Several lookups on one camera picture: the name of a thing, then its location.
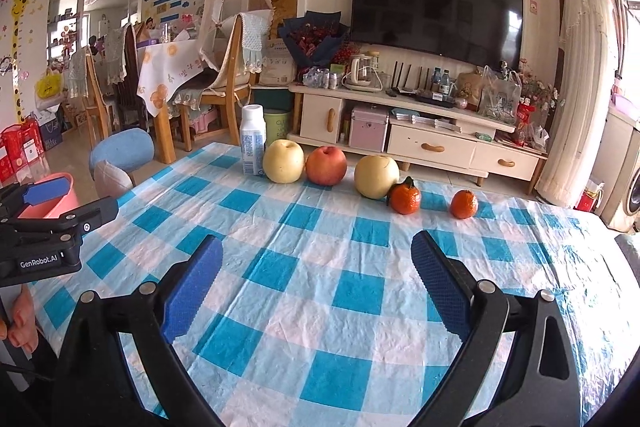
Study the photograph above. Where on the grey cushion seat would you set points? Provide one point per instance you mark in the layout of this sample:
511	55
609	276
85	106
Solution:
111	180

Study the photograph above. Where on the dark blue flower bouquet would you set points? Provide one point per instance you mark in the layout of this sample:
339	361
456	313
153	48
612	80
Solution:
313	39

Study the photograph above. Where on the far wooden chair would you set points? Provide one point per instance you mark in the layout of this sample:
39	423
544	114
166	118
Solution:
100	110

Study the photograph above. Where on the black flat television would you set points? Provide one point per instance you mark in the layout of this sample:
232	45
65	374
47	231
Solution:
477	32

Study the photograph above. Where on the clear plastic bag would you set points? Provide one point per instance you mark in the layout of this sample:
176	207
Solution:
500	95

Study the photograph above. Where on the cream TV cabinet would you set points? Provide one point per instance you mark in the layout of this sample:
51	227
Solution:
419	134

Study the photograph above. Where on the left yellow pear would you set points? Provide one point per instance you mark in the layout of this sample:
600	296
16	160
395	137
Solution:
283	161

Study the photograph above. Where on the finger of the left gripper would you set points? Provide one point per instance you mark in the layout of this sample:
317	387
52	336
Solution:
15	197
81	220

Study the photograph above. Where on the white electric kettle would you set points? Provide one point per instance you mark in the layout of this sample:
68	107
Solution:
362	76

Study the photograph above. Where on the yellow pear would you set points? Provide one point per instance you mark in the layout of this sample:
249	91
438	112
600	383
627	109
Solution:
375	175
283	161

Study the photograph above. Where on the dark wooden chair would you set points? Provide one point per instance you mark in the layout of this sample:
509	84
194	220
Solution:
130	107

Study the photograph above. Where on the person's left hand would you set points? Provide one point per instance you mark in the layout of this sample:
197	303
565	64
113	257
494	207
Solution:
23	330

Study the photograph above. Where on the white washing machine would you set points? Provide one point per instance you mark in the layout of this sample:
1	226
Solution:
617	165

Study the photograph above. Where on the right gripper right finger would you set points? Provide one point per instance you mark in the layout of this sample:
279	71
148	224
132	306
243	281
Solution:
539	385

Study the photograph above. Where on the green waste bin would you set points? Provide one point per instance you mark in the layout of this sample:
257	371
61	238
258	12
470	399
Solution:
278	124

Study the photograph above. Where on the red apple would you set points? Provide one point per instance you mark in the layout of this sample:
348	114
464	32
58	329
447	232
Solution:
326	166

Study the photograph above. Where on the pink storage box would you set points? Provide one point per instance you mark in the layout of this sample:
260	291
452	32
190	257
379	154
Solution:
368	128

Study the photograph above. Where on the light wooden chair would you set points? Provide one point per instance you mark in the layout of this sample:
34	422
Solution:
226	100

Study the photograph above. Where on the pink plastic trash bucket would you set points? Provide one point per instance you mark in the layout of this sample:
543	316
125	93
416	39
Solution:
55	207

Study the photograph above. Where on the white upright milk bottle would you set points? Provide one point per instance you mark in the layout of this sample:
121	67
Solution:
252	139

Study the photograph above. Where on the right yellow pear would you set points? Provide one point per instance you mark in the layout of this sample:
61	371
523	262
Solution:
375	175

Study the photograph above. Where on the red gift boxes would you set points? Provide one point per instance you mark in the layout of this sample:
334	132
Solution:
22	153

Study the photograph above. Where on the plain tangerine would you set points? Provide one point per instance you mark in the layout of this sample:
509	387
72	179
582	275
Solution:
464	205

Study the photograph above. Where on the tangerine with leaf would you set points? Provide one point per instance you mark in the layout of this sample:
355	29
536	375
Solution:
404	197

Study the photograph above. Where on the yellow bag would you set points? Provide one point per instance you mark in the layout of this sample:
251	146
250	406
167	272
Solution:
49	85

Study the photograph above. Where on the dining table orange cloth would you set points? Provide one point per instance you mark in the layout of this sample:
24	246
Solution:
163	68

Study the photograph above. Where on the cream lace curtain column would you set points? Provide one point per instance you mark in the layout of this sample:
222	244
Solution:
579	121

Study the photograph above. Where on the blue round stool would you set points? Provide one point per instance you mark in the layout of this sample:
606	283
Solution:
128	150

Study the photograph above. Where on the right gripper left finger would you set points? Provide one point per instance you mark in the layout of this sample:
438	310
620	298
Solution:
93	384

